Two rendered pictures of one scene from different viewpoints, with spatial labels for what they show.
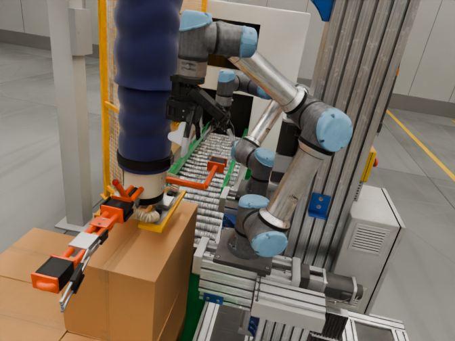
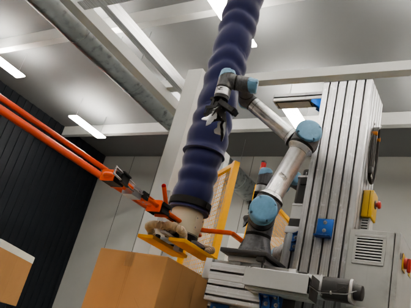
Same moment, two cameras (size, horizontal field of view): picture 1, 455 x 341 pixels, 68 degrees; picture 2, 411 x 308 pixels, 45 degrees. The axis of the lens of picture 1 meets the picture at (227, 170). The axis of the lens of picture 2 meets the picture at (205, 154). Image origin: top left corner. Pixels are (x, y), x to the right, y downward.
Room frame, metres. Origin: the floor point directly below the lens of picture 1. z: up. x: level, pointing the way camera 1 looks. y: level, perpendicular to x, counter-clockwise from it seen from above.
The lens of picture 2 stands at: (-0.95, -0.83, 0.56)
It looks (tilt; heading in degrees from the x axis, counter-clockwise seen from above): 23 degrees up; 28
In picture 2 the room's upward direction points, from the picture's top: 15 degrees clockwise
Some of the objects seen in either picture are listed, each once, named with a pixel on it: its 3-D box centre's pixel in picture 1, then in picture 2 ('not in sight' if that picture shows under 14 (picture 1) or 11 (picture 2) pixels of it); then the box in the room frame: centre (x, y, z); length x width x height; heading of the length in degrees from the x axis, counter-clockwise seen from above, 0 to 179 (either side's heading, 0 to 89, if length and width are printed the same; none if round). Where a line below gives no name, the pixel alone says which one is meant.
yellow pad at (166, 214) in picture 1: (164, 204); (194, 247); (1.27, 0.26, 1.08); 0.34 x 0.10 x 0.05; 173
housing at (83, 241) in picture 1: (84, 245); (132, 192); (0.82, 0.41, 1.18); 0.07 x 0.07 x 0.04; 83
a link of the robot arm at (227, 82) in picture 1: (226, 82); (265, 178); (1.53, 0.06, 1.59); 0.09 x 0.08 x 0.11; 137
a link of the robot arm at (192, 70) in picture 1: (191, 68); (222, 93); (0.88, 0.13, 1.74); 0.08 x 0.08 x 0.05
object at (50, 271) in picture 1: (54, 273); (113, 178); (0.68, 0.43, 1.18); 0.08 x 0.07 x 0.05; 173
